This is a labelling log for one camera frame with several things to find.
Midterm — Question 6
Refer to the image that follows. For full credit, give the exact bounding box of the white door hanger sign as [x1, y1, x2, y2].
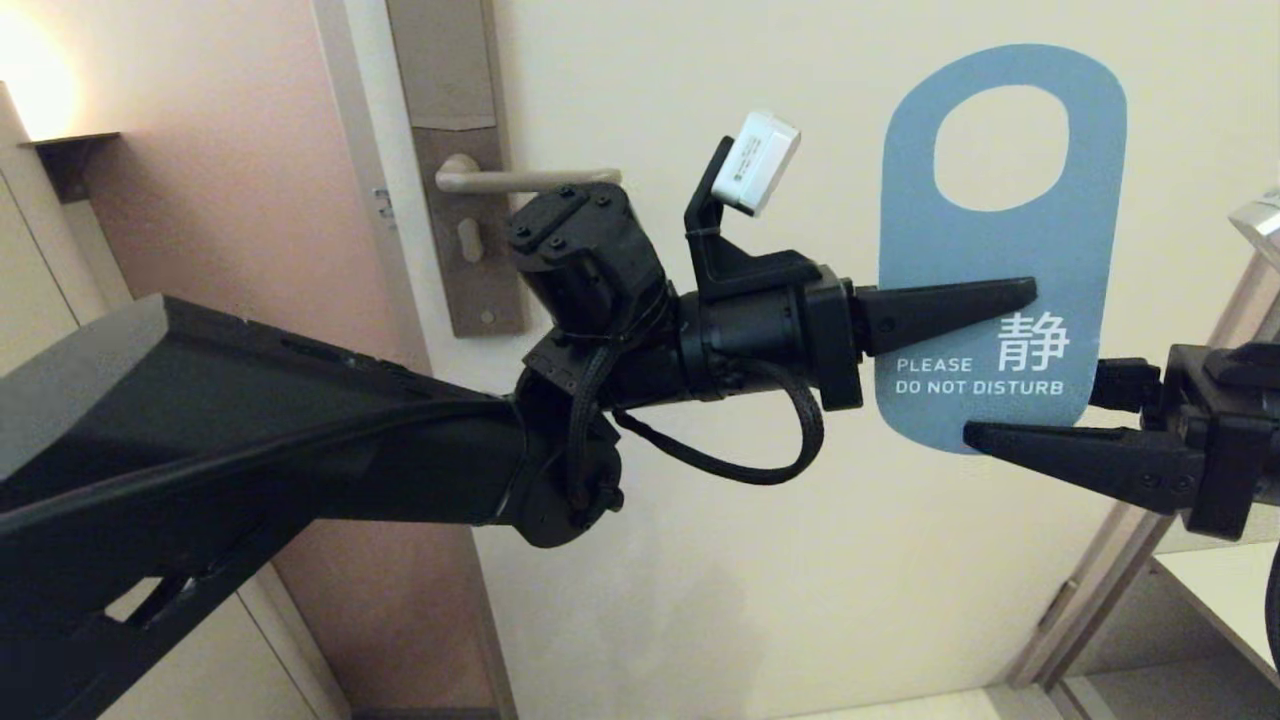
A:
[875, 44, 1129, 456]

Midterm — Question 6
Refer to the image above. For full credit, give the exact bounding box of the cream white door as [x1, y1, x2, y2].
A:
[330, 0, 1280, 720]

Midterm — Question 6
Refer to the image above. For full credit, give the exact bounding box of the bronze door lock plate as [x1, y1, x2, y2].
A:
[386, 0, 527, 338]

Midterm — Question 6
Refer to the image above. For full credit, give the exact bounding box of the white closet shelf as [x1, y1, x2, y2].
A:
[1148, 540, 1280, 693]

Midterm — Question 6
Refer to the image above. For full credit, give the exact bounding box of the cream wardrobe panel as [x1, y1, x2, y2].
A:
[0, 85, 351, 720]

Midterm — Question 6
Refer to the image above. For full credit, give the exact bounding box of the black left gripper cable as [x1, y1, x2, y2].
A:
[612, 358, 826, 487]

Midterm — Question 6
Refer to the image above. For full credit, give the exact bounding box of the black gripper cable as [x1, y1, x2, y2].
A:
[1264, 540, 1280, 676]
[612, 358, 826, 487]

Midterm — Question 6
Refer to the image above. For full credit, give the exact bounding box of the taupe frame hinge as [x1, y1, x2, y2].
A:
[1037, 580, 1079, 631]

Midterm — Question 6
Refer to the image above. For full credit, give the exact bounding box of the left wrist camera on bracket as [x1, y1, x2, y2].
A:
[684, 110, 823, 301]

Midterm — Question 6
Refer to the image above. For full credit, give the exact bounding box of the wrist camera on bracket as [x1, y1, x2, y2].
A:
[684, 110, 823, 301]
[1230, 190, 1280, 271]

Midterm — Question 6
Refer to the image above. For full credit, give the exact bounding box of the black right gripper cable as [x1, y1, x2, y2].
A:
[1264, 540, 1280, 676]

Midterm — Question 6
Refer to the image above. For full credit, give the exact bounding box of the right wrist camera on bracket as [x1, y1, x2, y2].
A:
[1230, 190, 1280, 271]

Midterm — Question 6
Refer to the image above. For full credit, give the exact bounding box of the beige metal door handle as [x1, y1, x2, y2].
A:
[436, 153, 623, 195]

